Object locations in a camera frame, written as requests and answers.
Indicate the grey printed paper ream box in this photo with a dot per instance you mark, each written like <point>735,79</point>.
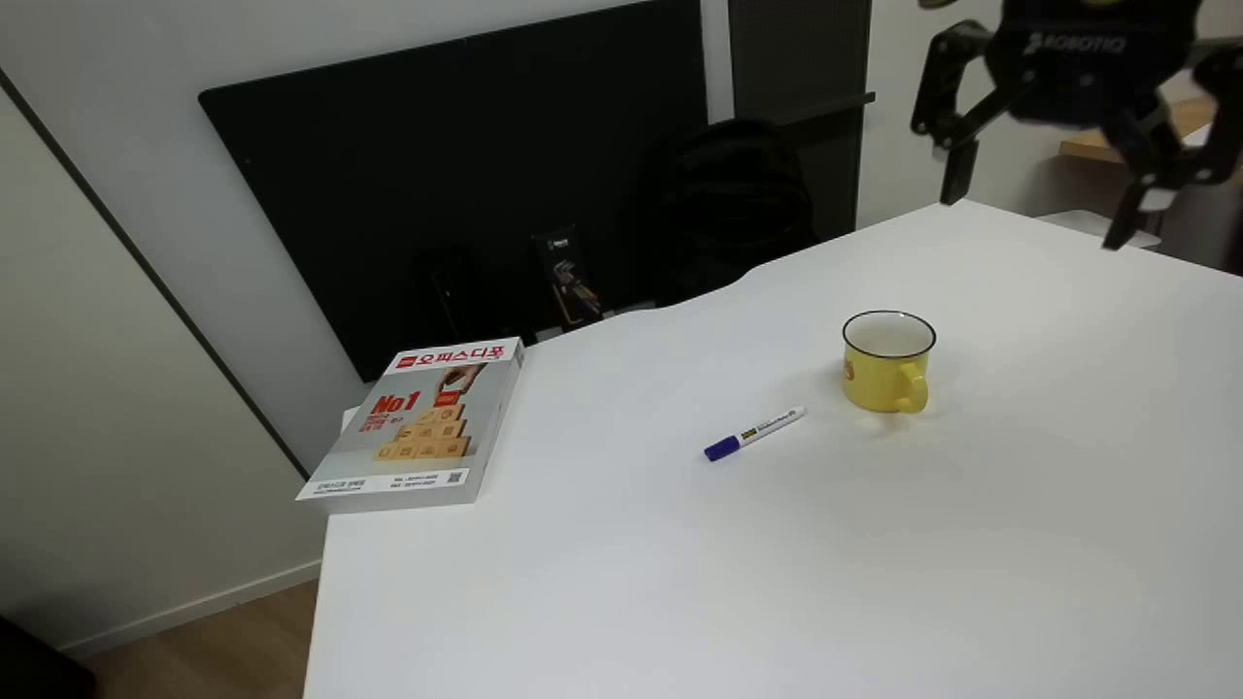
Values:
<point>428,428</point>

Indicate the black backpack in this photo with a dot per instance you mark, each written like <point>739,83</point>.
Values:
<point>731,209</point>

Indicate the small metal clamp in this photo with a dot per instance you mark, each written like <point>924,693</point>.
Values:
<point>569,279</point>

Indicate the wooden shelf board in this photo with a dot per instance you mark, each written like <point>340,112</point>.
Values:
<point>1075,145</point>

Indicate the large black flat panel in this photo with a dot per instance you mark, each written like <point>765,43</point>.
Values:
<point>428,170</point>

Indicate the yellow enamel mug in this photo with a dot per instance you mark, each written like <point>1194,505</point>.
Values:
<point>882,382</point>

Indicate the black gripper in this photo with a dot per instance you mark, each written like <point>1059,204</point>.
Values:
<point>1092,60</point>

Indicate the dark grey wall panel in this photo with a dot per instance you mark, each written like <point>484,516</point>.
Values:
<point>798,63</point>

